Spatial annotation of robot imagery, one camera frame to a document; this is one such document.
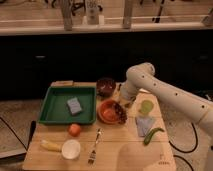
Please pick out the blue grey cloth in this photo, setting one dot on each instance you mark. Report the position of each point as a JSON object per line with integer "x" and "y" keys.
{"x": 144, "y": 124}

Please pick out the blue sponge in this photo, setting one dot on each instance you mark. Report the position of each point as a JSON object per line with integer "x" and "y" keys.
{"x": 74, "y": 106}

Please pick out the yellow corn cob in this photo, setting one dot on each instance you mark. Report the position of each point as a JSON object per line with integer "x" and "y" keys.
{"x": 50, "y": 146}

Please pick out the dark red grape bunch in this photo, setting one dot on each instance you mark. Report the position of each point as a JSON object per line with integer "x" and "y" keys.
{"x": 121, "y": 113}

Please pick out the red bowl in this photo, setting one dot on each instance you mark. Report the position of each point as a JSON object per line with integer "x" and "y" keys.
{"x": 107, "y": 113}

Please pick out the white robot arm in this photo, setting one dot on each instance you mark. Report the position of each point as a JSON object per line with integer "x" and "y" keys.
{"x": 141, "y": 76}

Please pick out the silver fork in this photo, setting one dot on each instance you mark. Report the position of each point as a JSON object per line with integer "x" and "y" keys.
{"x": 92, "y": 155}

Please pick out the dark brown bowl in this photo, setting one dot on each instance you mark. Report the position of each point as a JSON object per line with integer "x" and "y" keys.
{"x": 105, "y": 86}

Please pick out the white bowl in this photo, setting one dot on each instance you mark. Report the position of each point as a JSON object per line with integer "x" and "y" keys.
{"x": 71, "y": 149}

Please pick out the green chili pepper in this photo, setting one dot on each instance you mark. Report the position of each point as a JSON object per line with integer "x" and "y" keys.
{"x": 149, "y": 136}

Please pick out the green cup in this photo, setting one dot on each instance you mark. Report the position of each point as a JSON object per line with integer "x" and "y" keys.
{"x": 146, "y": 107}

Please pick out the green plastic tray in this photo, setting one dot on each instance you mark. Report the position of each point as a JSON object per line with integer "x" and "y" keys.
{"x": 66, "y": 105}

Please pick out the orange fruit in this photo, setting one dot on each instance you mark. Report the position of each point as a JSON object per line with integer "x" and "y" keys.
{"x": 74, "y": 130}

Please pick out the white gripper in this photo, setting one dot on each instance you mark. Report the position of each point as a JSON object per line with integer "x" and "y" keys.
{"x": 127, "y": 93}

